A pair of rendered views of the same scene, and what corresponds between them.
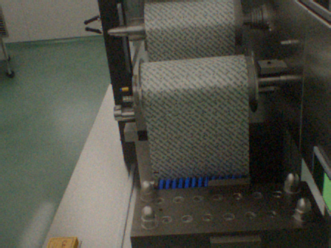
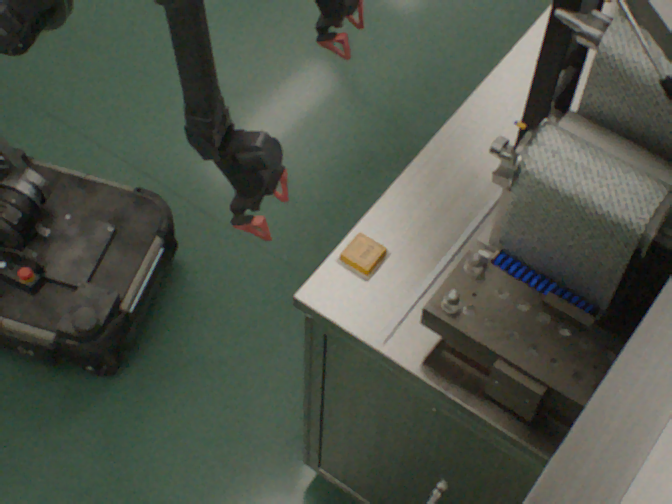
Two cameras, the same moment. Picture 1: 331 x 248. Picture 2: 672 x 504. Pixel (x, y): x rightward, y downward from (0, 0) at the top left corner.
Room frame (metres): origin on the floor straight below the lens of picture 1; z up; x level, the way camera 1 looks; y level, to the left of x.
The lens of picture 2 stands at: (-0.30, -0.25, 2.73)
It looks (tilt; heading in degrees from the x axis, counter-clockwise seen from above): 56 degrees down; 28
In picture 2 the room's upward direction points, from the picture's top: 3 degrees clockwise
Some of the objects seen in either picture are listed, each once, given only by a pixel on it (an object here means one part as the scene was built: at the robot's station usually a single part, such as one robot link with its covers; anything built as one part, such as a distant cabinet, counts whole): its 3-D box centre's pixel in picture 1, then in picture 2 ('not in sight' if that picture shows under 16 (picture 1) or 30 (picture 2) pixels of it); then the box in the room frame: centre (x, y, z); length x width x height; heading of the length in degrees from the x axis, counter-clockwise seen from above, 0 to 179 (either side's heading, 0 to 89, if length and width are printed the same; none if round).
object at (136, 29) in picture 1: (139, 29); (600, 32); (1.18, 0.04, 1.33); 0.06 x 0.06 x 0.06; 85
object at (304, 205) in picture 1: (304, 207); not in sight; (0.68, -0.27, 1.05); 0.04 x 0.04 x 0.04
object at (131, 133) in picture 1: (139, 154); (505, 197); (0.97, 0.07, 1.05); 0.06 x 0.05 x 0.31; 85
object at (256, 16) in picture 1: (252, 19); not in sight; (1.16, -0.27, 1.33); 0.07 x 0.07 x 0.07; 85
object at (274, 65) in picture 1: (271, 65); not in sight; (0.91, -0.26, 1.28); 0.06 x 0.05 x 0.02; 85
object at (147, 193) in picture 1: (147, 189); (475, 261); (0.80, 0.06, 1.05); 0.04 x 0.04 x 0.04
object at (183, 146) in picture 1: (199, 148); (559, 253); (0.86, -0.08, 1.11); 0.23 x 0.01 x 0.18; 85
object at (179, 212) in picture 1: (223, 217); (535, 341); (0.74, -0.11, 1.00); 0.40 x 0.16 x 0.06; 85
